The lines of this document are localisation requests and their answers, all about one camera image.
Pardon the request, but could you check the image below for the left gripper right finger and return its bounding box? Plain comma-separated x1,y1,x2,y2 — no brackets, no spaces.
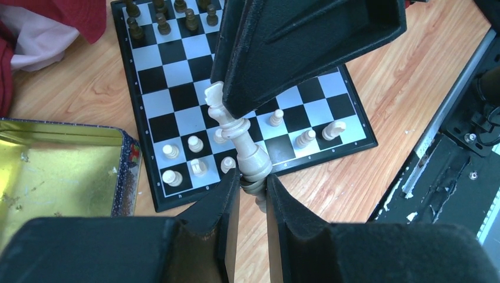
267,175,499,282

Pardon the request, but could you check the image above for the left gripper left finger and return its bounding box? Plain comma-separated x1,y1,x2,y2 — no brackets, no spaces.
1,169,241,282

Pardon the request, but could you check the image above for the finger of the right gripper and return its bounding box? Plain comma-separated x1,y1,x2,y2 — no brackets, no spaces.
222,1,407,119
210,0,248,83

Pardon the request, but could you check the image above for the black white chess board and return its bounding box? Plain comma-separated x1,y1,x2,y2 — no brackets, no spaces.
110,1,378,212

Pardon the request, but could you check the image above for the white piece on board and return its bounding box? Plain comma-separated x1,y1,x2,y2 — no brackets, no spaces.
162,170,183,187

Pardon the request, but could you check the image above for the white pawn on board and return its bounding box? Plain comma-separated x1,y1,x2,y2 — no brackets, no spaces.
162,144,180,159

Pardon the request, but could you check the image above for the white piece board corner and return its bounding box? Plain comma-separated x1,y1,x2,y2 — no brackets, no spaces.
321,121,347,141

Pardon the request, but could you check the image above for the dark red shirt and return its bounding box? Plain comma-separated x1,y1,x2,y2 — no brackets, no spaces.
1,1,107,117

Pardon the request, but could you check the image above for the gold metal tin box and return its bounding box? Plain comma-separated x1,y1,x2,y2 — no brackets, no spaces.
1,118,142,246

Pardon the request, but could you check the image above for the pink garment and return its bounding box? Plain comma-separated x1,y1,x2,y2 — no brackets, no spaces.
1,4,80,71

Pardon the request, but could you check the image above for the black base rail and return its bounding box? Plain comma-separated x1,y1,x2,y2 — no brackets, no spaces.
369,29,499,251

